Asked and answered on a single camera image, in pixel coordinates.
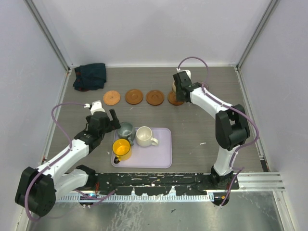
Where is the beige ceramic mug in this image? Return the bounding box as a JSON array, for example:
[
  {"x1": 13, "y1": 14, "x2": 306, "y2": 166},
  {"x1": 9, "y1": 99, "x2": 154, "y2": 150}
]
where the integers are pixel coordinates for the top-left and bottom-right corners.
[{"x1": 171, "y1": 81, "x2": 176, "y2": 93}]

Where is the grey-green ceramic mug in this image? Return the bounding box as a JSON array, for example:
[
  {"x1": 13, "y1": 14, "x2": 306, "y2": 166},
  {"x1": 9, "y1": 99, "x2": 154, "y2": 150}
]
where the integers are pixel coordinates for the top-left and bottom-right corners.
[{"x1": 117, "y1": 122, "x2": 136, "y2": 146}]

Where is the brown wooden coaster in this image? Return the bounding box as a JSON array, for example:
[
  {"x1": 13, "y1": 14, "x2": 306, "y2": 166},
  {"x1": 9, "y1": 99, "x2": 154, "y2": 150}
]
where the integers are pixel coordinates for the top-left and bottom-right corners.
[
  {"x1": 125, "y1": 89, "x2": 143, "y2": 105},
  {"x1": 167, "y1": 91, "x2": 184, "y2": 106},
  {"x1": 146, "y1": 90, "x2": 164, "y2": 106}
]

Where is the woven rattan coaster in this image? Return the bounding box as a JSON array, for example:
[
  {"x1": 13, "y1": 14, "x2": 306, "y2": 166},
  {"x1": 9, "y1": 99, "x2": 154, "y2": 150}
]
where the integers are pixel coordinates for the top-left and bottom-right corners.
[{"x1": 103, "y1": 90, "x2": 121, "y2": 106}]

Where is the white ceramic mug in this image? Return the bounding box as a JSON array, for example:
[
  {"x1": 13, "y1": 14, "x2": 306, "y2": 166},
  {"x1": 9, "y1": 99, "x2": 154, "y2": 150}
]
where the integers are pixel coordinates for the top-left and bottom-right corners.
[{"x1": 135, "y1": 126, "x2": 159, "y2": 147}]

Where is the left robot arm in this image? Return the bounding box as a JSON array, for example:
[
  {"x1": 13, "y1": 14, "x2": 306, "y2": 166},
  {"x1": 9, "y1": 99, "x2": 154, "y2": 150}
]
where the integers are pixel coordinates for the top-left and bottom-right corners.
[{"x1": 15, "y1": 109, "x2": 120, "y2": 217}]

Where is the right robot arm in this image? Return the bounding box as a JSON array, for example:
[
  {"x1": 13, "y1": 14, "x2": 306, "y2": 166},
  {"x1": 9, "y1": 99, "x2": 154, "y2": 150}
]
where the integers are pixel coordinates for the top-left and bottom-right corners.
[{"x1": 173, "y1": 70, "x2": 250, "y2": 190}]

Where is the yellow transparent mug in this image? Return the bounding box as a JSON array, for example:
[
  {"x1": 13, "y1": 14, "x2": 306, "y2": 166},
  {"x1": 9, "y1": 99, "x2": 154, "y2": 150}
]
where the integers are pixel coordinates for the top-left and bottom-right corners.
[{"x1": 112, "y1": 139, "x2": 132, "y2": 164}]

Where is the dark blue folded cloth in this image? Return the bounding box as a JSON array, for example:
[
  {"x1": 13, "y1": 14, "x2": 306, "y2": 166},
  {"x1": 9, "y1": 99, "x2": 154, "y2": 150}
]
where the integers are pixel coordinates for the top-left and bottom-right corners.
[{"x1": 73, "y1": 63, "x2": 107, "y2": 91}]

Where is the lavender plastic tray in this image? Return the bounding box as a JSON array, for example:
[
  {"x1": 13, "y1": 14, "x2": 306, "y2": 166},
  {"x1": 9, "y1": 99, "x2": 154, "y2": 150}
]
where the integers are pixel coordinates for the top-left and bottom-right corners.
[{"x1": 111, "y1": 128, "x2": 172, "y2": 168}]

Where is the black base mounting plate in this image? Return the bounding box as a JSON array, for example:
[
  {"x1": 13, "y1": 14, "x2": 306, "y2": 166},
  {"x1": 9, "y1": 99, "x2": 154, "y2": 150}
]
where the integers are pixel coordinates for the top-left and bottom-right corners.
[{"x1": 68, "y1": 172, "x2": 240, "y2": 196}]

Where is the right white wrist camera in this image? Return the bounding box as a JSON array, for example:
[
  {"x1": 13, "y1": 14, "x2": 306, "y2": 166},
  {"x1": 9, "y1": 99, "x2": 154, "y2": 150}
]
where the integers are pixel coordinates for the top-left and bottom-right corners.
[{"x1": 177, "y1": 68, "x2": 191, "y2": 79}]

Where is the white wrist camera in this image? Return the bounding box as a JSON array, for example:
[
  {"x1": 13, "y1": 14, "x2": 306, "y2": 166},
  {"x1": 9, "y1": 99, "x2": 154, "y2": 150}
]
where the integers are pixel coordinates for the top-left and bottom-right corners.
[
  {"x1": 177, "y1": 68, "x2": 191, "y2": 79},
  {"x1": 84, "y1": 100, "x2": 105, "y2": 115}
]

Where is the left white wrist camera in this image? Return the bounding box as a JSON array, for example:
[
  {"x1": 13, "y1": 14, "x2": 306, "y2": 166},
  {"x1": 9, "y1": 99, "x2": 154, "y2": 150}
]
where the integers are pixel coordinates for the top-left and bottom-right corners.
[{"x1": 84, "y1": 100, "x2": 105, "y2": 115}]

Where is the slotted cable duct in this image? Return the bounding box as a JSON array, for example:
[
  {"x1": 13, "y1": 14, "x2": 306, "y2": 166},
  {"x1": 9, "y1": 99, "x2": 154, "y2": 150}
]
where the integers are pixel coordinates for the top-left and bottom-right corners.
[{"x1": 56, "y1": 192, "x2": 214, "y2": 203}]

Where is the aluminium front rail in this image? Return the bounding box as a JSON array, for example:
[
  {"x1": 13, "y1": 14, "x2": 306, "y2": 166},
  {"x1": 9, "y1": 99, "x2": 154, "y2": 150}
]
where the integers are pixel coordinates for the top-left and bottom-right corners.
[{"x1": 24, "y1": 172, "x2": 286, "y2": 192}]

